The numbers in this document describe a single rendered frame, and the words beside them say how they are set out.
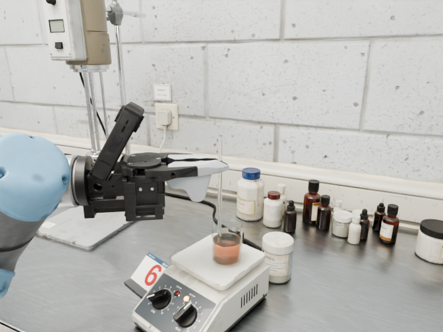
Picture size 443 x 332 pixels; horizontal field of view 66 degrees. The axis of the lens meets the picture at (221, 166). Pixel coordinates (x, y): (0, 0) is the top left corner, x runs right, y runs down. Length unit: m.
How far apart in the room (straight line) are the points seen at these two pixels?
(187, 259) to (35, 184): 0.32
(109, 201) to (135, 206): 0.04
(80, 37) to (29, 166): 0.53
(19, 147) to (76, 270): 0.45
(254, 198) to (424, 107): 0.46
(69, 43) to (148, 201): 0.45
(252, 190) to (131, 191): 0.44
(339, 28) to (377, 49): 0.10
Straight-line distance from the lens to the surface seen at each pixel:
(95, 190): 0.51
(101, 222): 0.92
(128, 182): 0.48
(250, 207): 0.89
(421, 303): 0.73
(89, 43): 0.85
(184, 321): 0.54
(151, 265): 0.69
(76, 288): 0.72
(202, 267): 0.57
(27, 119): 1.64
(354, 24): 0.95
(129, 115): 0.47
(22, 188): 0.34
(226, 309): 0.55
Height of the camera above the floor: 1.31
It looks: 18 degrees down
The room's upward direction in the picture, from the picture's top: straight up
